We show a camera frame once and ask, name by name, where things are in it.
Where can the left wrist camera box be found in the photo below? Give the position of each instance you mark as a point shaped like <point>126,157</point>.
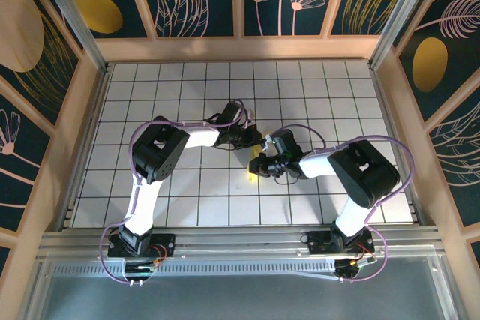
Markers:
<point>232,114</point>

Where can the aluminium mounting beam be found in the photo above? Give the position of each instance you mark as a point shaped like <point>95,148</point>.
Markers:
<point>240,241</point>

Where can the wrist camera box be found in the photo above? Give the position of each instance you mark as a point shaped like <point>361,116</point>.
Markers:
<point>287,144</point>
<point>232,114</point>

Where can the aluminium table side rail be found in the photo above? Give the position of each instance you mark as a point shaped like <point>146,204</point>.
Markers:
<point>79,170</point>
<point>407,147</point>

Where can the yellow oval fern wall panel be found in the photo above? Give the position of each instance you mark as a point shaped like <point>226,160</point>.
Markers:
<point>431,65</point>

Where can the wooden enclosure frame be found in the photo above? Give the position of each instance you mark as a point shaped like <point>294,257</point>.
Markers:
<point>232,50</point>

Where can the aluminium corner post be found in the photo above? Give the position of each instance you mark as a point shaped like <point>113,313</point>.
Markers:
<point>397,16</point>
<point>67,16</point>

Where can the single flower wall panel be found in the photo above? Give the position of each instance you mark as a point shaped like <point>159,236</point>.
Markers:
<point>18,162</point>

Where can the yellow paper sheet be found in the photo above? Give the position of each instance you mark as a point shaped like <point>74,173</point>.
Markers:
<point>254,153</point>

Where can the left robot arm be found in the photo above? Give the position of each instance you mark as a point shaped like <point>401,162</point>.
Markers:
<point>161,153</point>

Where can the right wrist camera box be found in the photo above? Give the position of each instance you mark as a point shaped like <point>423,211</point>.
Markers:
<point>287,144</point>

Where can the yellow oval feather wall panel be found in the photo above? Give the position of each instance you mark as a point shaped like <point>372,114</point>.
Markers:
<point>97,12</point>

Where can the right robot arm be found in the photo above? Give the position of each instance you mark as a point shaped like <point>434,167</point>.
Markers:
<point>363,174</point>

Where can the leaf outline wall panel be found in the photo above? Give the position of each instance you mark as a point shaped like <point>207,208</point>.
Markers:
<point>457,155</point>

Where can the peach disc wall panel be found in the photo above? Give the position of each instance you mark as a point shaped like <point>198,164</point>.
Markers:
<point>22,35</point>

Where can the small wiring board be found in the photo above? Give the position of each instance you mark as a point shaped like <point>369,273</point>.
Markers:
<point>352,265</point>
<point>140,269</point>

